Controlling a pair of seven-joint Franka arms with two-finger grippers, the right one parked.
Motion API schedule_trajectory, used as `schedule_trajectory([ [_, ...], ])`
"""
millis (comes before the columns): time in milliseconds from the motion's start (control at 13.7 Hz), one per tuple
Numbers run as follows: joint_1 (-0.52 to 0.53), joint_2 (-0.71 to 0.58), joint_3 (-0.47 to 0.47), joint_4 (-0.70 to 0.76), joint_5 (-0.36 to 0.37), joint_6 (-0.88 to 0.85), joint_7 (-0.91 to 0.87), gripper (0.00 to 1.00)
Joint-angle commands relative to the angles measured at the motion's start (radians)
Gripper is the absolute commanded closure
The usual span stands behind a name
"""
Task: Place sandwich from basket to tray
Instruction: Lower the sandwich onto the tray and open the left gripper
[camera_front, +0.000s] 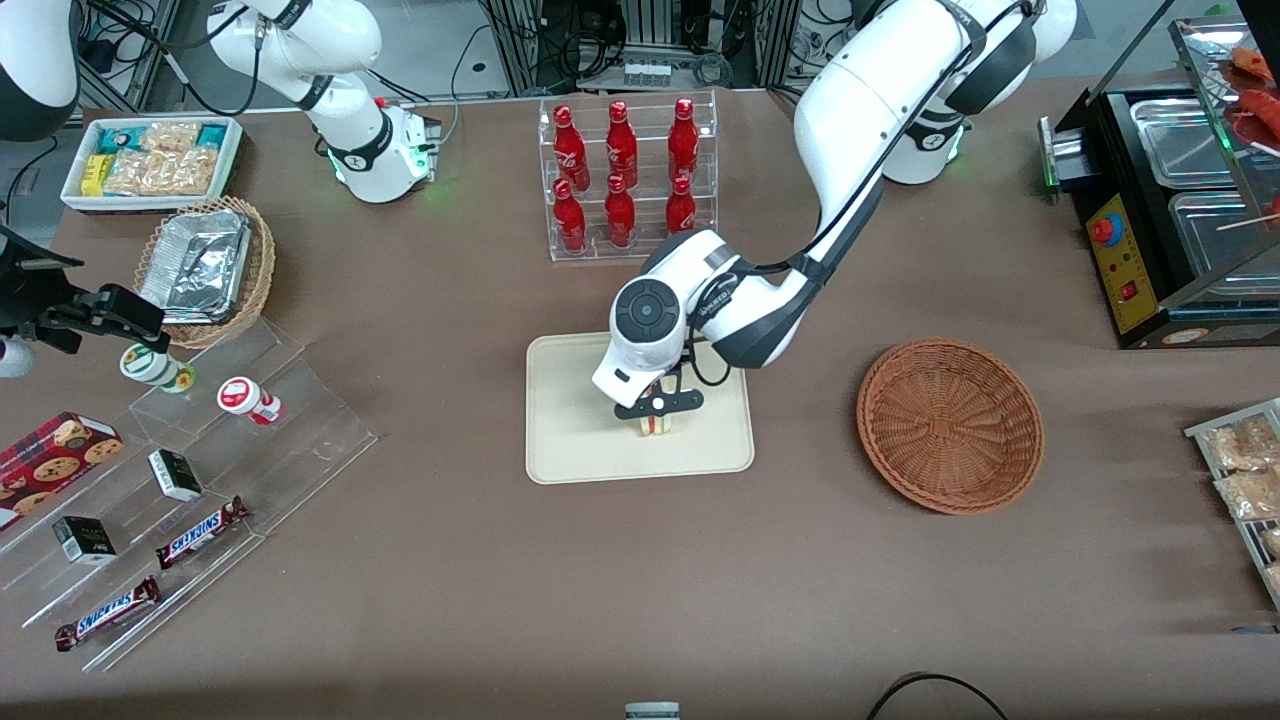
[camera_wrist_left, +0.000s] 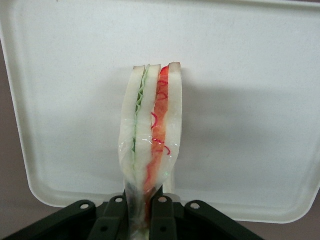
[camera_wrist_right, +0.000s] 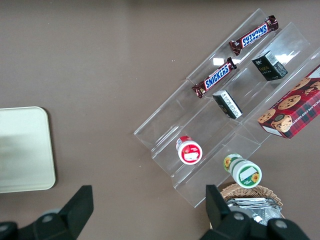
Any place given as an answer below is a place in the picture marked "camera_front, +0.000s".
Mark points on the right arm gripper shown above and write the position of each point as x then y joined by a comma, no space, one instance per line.
28,299

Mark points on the triangle sandwich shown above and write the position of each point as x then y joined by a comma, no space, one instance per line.
657,428

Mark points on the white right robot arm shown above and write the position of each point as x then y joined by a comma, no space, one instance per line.
350,40

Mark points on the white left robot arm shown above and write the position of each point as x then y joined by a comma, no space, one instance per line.
860,110

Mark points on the cream plastic tray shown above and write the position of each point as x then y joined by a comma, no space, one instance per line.
570,425

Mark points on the light wicker basket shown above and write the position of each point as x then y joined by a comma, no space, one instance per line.
262,270

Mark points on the brown round wicker basket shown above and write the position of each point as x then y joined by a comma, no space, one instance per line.
950,425

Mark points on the tray of packaged snacks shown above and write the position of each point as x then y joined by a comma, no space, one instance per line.
1200,432

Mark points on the green white yogurt cup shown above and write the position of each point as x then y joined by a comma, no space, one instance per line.
155,367

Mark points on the silver foil container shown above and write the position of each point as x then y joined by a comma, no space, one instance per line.
195,265

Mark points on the white snack box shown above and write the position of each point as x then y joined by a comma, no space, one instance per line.
75,195

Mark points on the yellow snack packet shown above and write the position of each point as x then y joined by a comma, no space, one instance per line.
95,173

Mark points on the red cookie box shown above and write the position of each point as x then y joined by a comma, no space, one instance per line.
50,465

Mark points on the clear bag of crackers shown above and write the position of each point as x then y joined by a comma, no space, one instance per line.
160,172

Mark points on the red white yogurt cup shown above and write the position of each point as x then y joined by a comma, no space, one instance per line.
248,400

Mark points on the small black box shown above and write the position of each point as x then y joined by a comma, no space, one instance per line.
175,475
84,540

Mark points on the teal snack packet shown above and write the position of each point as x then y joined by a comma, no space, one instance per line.
211,135
120,140

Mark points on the red cola bottle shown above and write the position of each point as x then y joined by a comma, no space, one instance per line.
621,145
680,207
569,220
619,214
569,150
683,140

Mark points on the clear acrylic bottle rack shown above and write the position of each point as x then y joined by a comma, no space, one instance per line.
645,180

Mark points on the clear acrylic step display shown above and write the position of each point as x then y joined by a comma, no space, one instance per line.
300,440

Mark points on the Snickers chocolate bar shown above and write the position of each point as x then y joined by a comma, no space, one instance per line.
203,532
108,613

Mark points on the grey object at table edge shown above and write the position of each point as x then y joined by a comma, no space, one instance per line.
652,711

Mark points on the white power strip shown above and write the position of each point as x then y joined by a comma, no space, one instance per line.
648,73

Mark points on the black yellow food warmer appliance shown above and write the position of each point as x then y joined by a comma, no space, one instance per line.
1125,260

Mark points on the steel warmer pan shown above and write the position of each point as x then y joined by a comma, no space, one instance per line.
1215,235
1185,140

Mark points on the bagged pastry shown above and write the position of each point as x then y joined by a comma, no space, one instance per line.
1273,545
1252,495
1242,445

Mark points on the wooden skewer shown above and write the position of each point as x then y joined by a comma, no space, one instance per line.
1250,222

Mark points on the glass display cover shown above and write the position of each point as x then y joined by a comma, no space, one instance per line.
1250,180

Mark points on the red sausage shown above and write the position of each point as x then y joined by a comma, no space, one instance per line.
1252,65
1258,108

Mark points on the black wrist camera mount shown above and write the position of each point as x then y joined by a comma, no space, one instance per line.
25,270

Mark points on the aluminium frame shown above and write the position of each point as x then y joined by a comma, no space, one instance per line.
520,45

